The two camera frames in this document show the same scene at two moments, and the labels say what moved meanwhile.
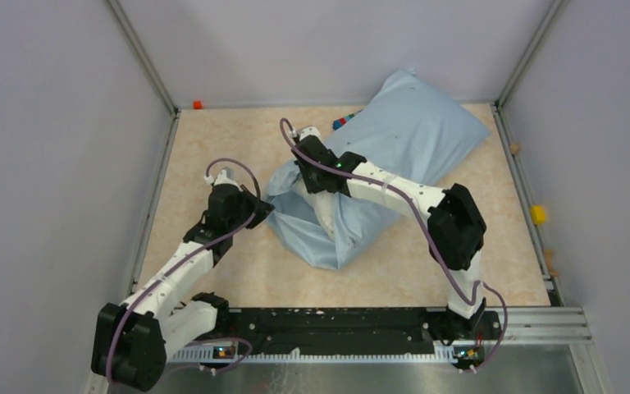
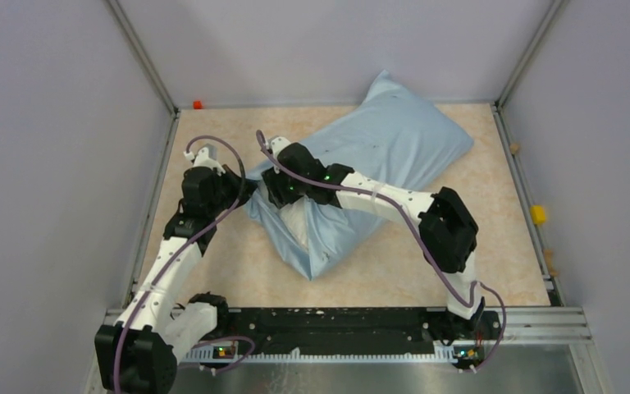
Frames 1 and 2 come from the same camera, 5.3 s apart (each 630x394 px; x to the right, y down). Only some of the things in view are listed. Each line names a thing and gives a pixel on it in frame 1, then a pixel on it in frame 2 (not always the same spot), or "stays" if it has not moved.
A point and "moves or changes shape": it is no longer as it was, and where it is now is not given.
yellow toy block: (538, 213) stays
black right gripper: (312, 187) -> (274, 181)
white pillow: (325, 202) -> (297, 214)
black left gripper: (261, 208) -> (242, 187)
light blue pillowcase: (412, 129) moves or changes shape
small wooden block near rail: (550, 256) stays
